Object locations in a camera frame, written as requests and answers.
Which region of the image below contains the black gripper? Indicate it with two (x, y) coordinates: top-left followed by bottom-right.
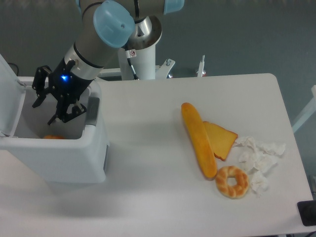
(32, 59), (92, 125)

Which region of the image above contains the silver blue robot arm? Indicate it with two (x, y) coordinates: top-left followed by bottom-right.
(32, 0), (184, 122)

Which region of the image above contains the white trash can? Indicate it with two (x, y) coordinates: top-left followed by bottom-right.
(0, 59), (109, 183)

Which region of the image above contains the long yellow baguette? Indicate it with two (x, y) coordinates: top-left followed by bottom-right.
(181, 102), (217, 179)

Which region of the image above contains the toast slice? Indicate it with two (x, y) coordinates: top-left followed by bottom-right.
(203, 121), (238, 161)

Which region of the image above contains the small crumpled white tissue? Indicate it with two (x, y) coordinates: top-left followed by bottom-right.
(250, 171), (268, 198)

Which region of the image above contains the black device at table edge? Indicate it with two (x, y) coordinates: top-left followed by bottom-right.
(297, 200), (316, 226)

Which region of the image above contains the black cable on pedestal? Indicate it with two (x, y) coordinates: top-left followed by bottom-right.
(125, 50), (140, 80)

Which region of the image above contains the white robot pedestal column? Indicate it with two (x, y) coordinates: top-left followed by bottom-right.
(118, 45), (156, 80)

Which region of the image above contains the white base frame bracket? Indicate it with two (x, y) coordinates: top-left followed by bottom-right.
(98, 55), (206, 80)

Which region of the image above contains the white frame at right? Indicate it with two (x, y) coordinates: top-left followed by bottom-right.
(292, 85), (316, 133)

